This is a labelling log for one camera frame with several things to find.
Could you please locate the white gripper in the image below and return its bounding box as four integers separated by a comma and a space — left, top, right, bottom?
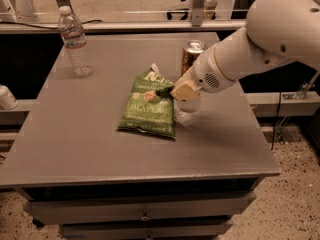
172, 45, 234, 101

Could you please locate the green jalapeno chip bag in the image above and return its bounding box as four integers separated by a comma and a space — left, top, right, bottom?
118, 63, 175, 139

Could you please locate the clear plastic water bottle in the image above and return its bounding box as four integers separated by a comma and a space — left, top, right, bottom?
58, 6, 94, 77

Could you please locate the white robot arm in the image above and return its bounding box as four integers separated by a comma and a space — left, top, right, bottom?
170, 0, 320, 101

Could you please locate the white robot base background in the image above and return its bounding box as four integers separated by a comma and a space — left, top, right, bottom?
0, 0, 38, 23

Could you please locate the white bottle at left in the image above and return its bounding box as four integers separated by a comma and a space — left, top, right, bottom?
0, 85, 18, 110

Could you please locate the gold soda can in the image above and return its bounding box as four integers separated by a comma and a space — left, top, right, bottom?
181, 40, 207, 75

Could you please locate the lower grey drawer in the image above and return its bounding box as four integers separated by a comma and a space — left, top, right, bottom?
61, 219, 232, 240

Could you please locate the grey drawer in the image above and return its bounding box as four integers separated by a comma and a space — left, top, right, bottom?
24, 191, 256, 224
61, 219, 232, 240

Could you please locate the upper grey drawer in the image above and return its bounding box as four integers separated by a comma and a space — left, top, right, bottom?
24, 191, 256, 224

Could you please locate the metal frame rail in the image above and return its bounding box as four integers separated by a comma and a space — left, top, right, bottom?
0, 20, 246, 34

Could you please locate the metal upright post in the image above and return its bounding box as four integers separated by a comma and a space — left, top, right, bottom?
190, 0, 205, 27

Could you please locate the black cable on rail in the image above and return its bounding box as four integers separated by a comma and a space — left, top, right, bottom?
0, 19, 104, 30

